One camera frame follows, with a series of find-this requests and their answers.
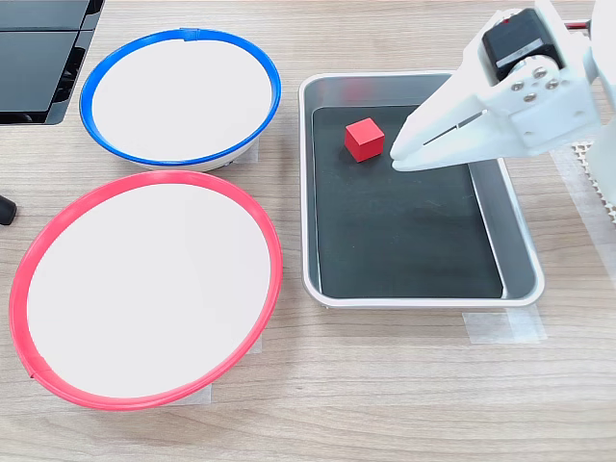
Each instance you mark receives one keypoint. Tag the red cube block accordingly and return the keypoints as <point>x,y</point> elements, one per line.
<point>364,140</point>

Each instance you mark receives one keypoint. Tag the steel tray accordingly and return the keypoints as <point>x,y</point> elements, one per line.
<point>515,231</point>

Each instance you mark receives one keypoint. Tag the clear tape strip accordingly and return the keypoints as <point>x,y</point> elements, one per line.
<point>584,212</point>
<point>500,328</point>

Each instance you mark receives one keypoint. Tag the pale perforated plate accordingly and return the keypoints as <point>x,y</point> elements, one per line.
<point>608,206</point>

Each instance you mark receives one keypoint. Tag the black mat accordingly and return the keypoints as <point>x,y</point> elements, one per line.
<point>399,231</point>

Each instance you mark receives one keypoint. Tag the white plate with blue rim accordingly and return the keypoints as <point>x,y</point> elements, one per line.
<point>183,96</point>

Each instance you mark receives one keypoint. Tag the white plate with red rim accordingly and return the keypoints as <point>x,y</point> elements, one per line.
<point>144,269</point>

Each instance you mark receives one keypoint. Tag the black glossy device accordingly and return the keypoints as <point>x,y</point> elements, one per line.
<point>33,67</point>

